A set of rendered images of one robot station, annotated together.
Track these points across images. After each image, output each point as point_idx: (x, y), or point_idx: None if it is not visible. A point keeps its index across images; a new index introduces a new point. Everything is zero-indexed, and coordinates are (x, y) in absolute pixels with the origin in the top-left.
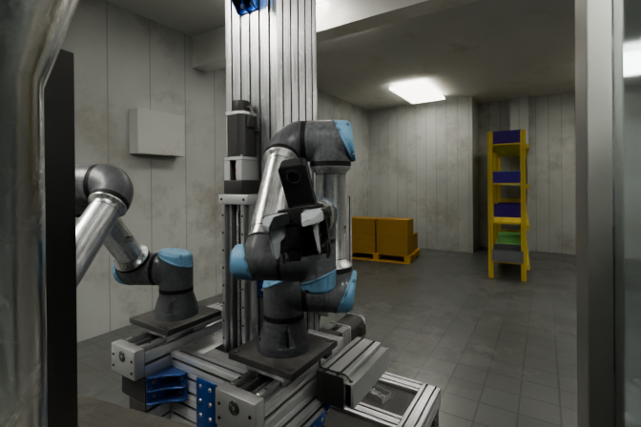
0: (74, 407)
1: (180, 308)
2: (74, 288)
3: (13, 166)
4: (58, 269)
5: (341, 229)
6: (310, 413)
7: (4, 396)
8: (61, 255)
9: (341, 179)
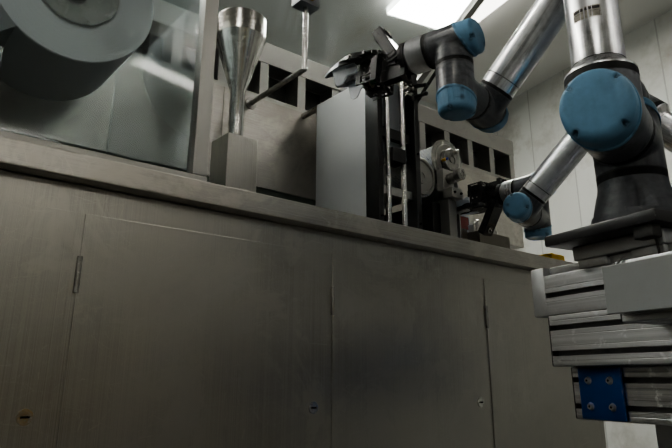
0: (377, 196)
1: None
2: (377, 145)
3: (231, 98)
4: (372, 137)
5: (569, 20)
6: (645, 341)
7: (229, 119)
8: (373, 132)
9: None
